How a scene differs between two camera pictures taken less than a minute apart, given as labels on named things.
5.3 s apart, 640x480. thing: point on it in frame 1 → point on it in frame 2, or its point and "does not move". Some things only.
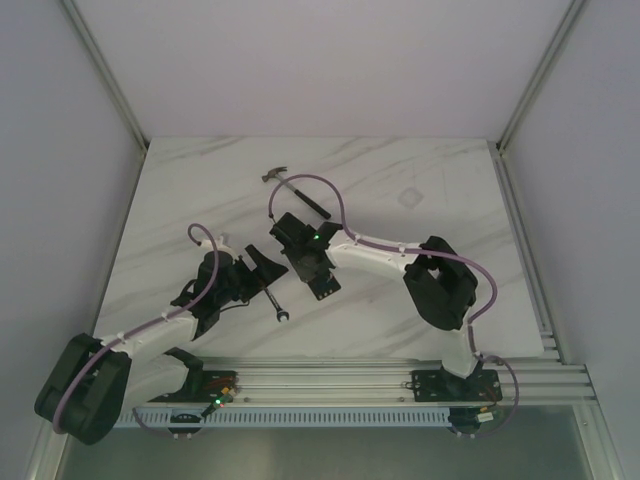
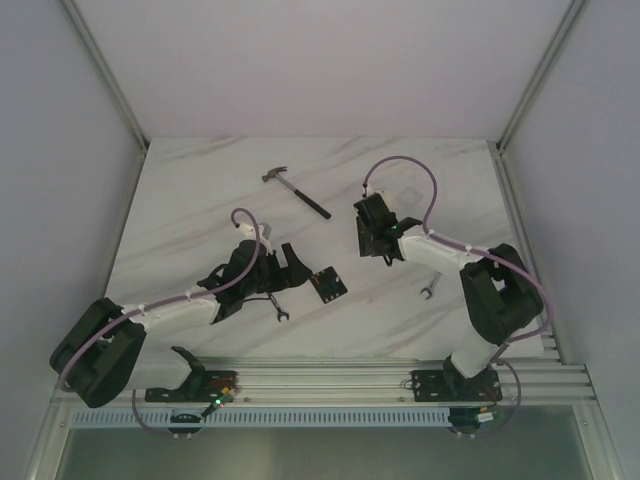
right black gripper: x=306 y=275 → x=365 y=247
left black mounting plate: x=218 y=386 does not move
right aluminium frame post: x=540 y=73 does not move
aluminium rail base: x=528 y=379 does not move
